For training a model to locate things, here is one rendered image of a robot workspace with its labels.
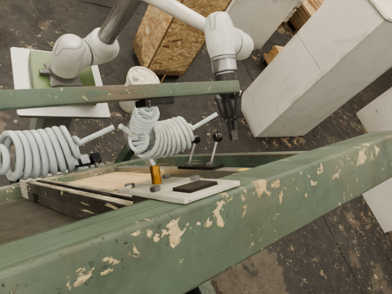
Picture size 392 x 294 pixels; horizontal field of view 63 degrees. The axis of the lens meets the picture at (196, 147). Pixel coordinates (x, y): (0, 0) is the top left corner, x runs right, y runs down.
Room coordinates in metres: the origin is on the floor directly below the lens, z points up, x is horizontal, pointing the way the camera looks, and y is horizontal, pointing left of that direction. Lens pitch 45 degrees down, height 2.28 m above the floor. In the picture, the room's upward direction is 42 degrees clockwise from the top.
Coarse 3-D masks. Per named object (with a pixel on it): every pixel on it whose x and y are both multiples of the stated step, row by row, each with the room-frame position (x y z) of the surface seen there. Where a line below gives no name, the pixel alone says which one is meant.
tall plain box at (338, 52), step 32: (352, 0) 3.18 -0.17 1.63; (384, 0) 3.37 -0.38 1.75; (320, 32) 3.18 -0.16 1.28; (352, 32) 3.04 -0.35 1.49; (384, 32) 3.11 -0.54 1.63; (288, 64) 3.19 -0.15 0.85; (320, 64) 3.04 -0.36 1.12; (352, 64) 3.16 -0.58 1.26; (384, 64) 3.53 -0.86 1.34; (256, 96) 3.20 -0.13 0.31; (288, 96) 3.03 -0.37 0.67; (320, 96) 3.22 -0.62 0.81; (352, 96) 3.65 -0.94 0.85; (256, 128) 3.02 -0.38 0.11; (288, 128) 3.29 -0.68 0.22
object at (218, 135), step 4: (216, 132) 0.83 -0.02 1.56; (220, 132) 0.84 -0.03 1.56; (212, 136) 0.82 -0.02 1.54; (216, 136) 0.81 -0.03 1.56; (220, 136) 0.82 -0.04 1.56; (216, 140) 0.81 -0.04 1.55; (220, 140) 0.82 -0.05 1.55; (216, 144) 0.81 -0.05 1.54; (212, 152) 0.78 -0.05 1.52; (212, 156) 0.77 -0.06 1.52; (212, 160) 0.76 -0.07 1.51; (208, 164) 0.74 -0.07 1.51; (212, 164) 0.74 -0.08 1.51
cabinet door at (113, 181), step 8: (96, 176) 0.77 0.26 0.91; (104, 176) 0.78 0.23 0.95; (112, 176) 0.77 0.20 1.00; (120, 176) 0.76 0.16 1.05; (128, 176) 0.76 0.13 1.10; (136, 176) 0.75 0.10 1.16; (144, 176) 0.74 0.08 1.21; (80, 184) 0.63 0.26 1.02; (88, 184) 0.63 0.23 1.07; (96, 184) 0.63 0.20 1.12; (104, 184) 0.62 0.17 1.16; (112, 184) 0.62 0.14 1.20; (120, 184) 0.62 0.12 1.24
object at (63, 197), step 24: (144, 120) 0.32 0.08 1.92; (24, 192) 0.48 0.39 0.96; (48, 192) 0.40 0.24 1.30; (72, 192) 0.35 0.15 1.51; (96, 192) 0.37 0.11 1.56; (120, 192) 0.27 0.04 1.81; (144, 192) 0.26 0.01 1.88; (168, 192) 0.26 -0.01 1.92; (192, 192) 0.26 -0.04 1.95; (216, 192) 0.28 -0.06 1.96; (72, 216) 0.33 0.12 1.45
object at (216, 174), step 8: (120, 168) 0.87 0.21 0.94; (128, 168) 0.85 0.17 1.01; (136, 168) 0.83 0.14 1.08; (144, 168) 0.82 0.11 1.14; (160, 168) 0.79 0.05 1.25; (168, 168) 0.79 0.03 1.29; (176, 168) 0.78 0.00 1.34; (224, 168) 0.74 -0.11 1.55; (232, 168) 0.73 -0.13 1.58; (240, 168) 0.73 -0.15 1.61; (248, 168) 0.72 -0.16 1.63; (176, 176) 0.75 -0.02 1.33; (184, 176) 0.74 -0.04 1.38; (200, 176) 0.72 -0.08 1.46; (208, 176) 0.71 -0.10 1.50; (216, 176) 0.70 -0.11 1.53; (224, 176) 0.69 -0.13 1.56
